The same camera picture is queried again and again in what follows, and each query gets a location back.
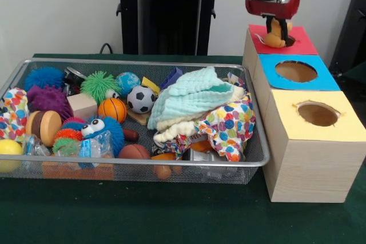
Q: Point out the cream knitted cloth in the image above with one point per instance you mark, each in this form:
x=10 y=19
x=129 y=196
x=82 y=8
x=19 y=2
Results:
x=174 y=129

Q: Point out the black chair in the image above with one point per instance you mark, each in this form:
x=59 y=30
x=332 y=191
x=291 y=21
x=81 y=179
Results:
x=354 y=27

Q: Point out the green puffer ball with eyes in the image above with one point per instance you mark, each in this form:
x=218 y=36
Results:
x=97 y=82

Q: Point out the orange plush toy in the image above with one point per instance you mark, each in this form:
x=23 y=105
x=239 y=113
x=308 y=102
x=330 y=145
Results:
x=276 y=39

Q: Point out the plain wooden cube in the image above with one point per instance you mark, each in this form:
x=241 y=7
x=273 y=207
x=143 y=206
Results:
x=81 y=105

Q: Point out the shallow mesh bin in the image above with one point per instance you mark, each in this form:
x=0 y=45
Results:
x=137 y=160

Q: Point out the globe print ball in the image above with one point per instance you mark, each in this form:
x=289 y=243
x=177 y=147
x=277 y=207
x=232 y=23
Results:
x=128 y=82

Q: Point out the dark green table cloth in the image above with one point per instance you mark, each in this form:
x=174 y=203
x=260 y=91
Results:
x=357 y=74
x=171 y=212

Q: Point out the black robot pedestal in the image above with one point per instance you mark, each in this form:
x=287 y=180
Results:
x=171 y=12

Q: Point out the mint knitted cloth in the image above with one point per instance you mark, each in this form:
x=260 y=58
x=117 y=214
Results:
x=188 y=98

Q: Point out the small soccer ball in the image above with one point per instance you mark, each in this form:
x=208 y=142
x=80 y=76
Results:
x=141 y=99

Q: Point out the wooden box with three holes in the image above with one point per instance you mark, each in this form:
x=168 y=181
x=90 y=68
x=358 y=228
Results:
x=314 y=169

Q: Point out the polka dot cloth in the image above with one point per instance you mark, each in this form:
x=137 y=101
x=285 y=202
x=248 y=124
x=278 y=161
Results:
x=228 y=124

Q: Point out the blue puffer ball with eyes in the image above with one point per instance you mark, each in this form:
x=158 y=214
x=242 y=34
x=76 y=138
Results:
x=113 y=129

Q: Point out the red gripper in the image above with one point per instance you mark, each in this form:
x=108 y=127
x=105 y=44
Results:
x=271 y=8

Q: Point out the small orange basketball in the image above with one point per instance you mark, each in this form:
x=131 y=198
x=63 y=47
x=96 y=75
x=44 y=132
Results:
x=112 y=109

